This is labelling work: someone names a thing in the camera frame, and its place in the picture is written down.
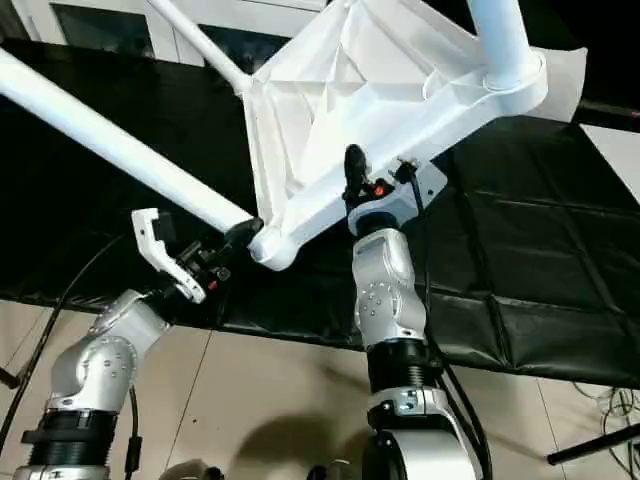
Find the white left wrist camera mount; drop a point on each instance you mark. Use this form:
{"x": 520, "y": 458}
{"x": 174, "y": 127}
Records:
{"x": 155, "y": 240}

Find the black work mat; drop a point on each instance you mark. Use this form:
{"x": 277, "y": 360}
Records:
{"x": 560, "y": 260}

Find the black metal stand leg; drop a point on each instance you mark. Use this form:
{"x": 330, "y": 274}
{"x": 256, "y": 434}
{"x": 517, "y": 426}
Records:
{"x": 10, "y": 378}
{"x": 590, "y": 445}

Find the white cabinet with glass doors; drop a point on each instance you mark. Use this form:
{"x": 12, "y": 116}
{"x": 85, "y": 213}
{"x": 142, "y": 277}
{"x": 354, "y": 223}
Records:
{"x": 30, "y": 15}

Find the white plastic table top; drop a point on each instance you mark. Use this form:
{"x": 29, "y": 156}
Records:
{"x": 340, "y": 90}

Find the black robot foot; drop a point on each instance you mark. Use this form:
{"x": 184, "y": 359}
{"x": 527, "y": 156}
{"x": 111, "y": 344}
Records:
{"x": 330, "y": 470}
{"x": 190, "y": 470}

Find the white flat panel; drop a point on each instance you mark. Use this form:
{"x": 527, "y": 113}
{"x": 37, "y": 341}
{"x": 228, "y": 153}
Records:
{"x": 570, "y": 90}

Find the black robot left foot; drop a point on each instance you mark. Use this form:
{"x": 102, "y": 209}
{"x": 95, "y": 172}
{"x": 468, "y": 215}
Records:
{"x": 190, "y": 470}

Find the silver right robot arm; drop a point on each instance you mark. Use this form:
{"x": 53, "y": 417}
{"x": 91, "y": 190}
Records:
{"x": 385, "y": 280}

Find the black robot right foot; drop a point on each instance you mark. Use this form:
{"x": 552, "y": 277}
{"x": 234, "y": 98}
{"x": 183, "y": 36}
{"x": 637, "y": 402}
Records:
{"x": 330, "y": 470}

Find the white flat sheet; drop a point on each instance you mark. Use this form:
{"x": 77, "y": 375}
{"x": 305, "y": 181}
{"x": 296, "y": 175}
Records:
{"x": 615, "y": 140}

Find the white plastic table leg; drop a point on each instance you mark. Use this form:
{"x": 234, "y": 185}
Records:
{"x": 200, "y": 45}
{"x": 100, "y": 125}
{"x": 500, "y": 40}

